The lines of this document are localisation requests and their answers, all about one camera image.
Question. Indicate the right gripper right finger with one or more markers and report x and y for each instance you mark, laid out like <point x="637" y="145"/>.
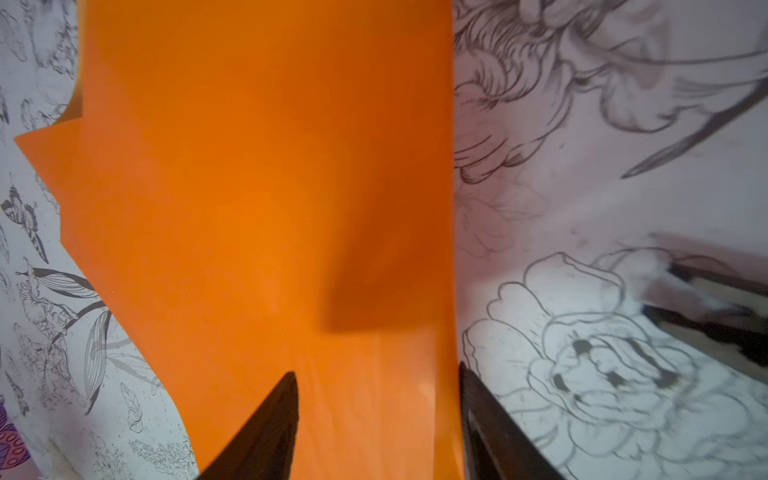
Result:
<point x="495" y="448"/>

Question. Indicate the orange wrapping paper sheet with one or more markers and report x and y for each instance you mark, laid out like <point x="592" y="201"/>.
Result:
<point x="258" y="188"/>

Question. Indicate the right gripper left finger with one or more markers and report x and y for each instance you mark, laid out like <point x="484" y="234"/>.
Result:
<point x="263" y="448"/>

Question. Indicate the yellow tape measure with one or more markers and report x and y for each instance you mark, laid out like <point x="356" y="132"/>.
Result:
<point x="732" y="330"/>

